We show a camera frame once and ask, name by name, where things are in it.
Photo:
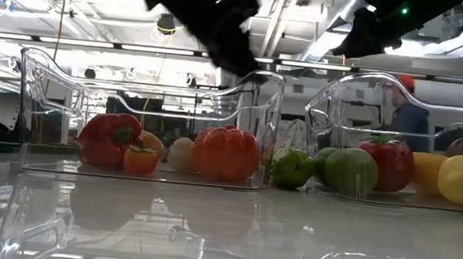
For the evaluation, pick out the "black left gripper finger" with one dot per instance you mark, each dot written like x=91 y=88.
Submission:
x=226 y=61
x=250 y=61

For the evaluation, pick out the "yellow-orange round fruit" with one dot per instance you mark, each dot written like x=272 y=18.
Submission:
x=426 y=173

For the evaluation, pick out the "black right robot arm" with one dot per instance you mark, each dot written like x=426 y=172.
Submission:
x=427 y=12

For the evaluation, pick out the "black ceiling dome device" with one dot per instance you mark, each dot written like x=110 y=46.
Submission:
x=166 y=23

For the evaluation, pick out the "clear plastic bin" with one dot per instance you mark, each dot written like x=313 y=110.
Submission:
x=265 y=107
x=322 y=111

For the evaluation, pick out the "white patterned cloth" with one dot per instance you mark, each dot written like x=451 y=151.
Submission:
x=292 y=134

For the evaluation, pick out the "orange-red pumpkin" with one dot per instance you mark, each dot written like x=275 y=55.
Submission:
x=225 y=153

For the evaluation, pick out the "person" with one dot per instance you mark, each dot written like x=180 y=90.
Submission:
x=410 y=119

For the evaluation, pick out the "white garlic bulb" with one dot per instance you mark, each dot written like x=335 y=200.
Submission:
x=180 y=154

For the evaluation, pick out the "green bell pepper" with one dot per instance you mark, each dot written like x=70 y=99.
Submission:
x=292 y=168

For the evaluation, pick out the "dull green round fruit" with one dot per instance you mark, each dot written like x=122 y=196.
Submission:
x=321 y=162

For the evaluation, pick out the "small orange tomato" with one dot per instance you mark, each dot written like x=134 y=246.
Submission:
x=139 y=162

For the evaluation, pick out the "red strawberry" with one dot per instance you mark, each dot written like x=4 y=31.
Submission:
x=392 y=165

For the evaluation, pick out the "green apple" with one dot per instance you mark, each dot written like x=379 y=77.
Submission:
x=351 y=170

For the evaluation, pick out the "red bell pepper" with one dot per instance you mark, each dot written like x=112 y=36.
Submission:
x=102 y=137

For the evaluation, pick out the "silver ventilation duct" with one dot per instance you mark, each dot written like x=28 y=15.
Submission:
x=336 y=26

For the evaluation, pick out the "horizontal metal rail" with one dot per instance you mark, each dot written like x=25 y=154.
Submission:
x=78 y=43

